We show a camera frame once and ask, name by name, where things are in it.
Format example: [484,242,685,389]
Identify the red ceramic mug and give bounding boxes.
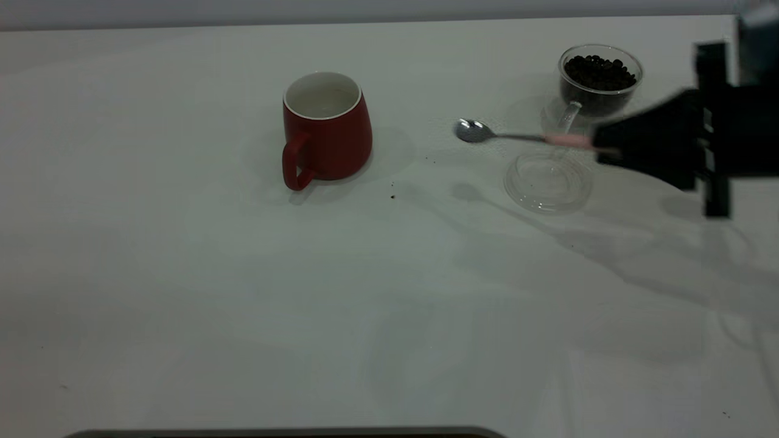
[281,72,374,192]

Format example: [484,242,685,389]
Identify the clear glass cup with handle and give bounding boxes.
[553,44,644,145]

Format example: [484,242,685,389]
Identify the small clear glass dish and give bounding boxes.
[504,149,594,215]

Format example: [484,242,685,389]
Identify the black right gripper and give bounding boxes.
[593,41,779,218]

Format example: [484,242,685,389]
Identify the clear glass saucer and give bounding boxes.
[539,96,631,147]

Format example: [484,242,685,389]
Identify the dark coffee beans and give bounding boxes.
[561,54,638,115]

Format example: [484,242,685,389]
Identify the metal spoon with pink handle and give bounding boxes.
[453,118,595,151]

